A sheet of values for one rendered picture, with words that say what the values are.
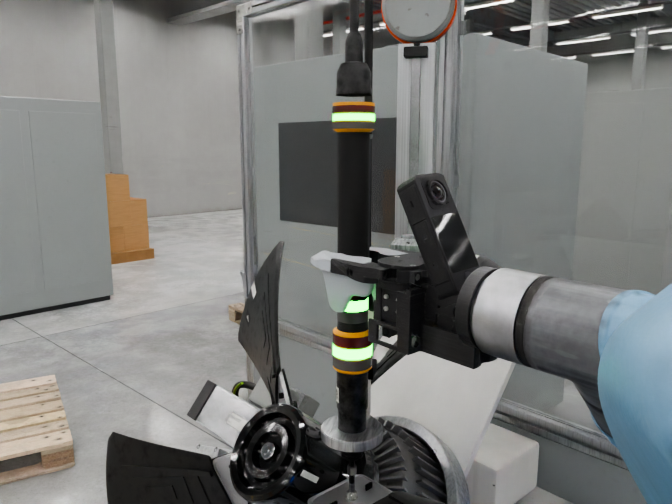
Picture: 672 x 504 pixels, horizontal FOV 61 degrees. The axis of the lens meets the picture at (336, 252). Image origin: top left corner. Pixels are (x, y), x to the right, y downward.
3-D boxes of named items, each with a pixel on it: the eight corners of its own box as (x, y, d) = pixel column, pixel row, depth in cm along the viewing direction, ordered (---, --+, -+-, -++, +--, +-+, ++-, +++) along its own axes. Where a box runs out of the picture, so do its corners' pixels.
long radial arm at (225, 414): (356, 464, 94) (314, 440, 87) (334, 508, 92) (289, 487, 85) (255, 406, 116) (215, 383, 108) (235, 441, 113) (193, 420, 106)
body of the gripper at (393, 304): (360, 339, 57) (462, 376, 48) (362, 254, 55) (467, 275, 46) (411, 324, 62) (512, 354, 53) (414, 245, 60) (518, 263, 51)
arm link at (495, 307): (516, 283, 43) (568, 268, 49) (465, 272, 46) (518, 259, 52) (509, 377, 45) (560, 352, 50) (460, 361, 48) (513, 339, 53)
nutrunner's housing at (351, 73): (338, 446, 68) (339, 38, 60) (371, 450, 67) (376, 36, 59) (331, 463, 64) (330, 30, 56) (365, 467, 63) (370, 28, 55)
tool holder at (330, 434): (332, 412, 71) (332, 336, 69) (389, 418, 70) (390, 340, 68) (313, 448, 62) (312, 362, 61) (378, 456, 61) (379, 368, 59)
